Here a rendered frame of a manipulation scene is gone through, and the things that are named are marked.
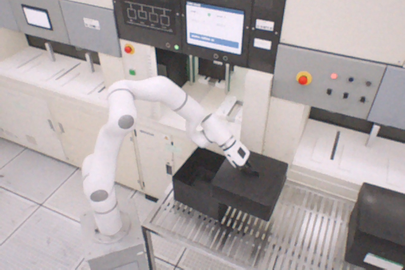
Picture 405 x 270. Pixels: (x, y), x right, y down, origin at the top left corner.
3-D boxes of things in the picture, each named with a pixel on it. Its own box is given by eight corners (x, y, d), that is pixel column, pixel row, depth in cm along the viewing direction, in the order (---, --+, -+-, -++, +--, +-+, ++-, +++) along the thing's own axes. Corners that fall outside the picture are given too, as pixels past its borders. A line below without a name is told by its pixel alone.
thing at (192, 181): (199, 165, 208) (198, 145, 197) (241, 184, 197) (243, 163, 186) (172, 198, 189) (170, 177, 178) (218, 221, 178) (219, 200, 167)
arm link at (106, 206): (92, 217, 158) (80, 181, 143) (88, 186, 172) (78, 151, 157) (119, 210, 161) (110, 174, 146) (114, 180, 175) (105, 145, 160)
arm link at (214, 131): (215, 149, 157) (231, 138, 154) (196, 127, 154) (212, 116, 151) (216, 141, 165) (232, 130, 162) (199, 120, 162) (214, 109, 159)
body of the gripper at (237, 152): (228, 147, 154) (244, 165, 156) (237, 133, 161) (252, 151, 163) (217, 152, 159) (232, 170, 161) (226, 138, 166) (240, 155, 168)
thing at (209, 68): (195, 78, 256) (195, 38, 236) (207, 65, 270) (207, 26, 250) (227, 86, 248) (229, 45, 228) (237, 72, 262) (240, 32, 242)
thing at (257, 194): (208, 198, 165) (208, 179, 157) (232, 157, 186) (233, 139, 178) (268, 222, 155) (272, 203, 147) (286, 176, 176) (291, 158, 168)
